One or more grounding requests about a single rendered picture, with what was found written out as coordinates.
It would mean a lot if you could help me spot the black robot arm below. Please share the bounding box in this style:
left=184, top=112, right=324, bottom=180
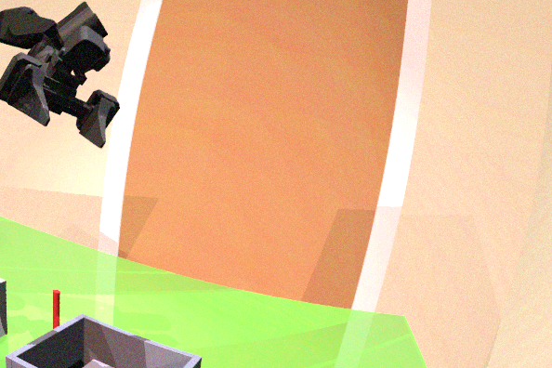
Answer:
left=0, top=1, right=111, bottom=86

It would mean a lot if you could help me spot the white plate with hole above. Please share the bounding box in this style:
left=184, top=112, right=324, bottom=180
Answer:
left=83, top=360, right=112, bottom=368

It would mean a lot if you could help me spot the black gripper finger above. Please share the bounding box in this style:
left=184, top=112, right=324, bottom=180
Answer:
left=7, top=64, right=51, bottom=127
left=79, top=98, right=115, bottom=149

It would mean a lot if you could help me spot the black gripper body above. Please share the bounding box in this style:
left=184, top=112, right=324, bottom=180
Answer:
left=0, top=52, right=120, bottom=130

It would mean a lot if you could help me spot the red peg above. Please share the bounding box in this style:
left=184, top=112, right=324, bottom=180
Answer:
left=52, top=290, right=60, bottom=329

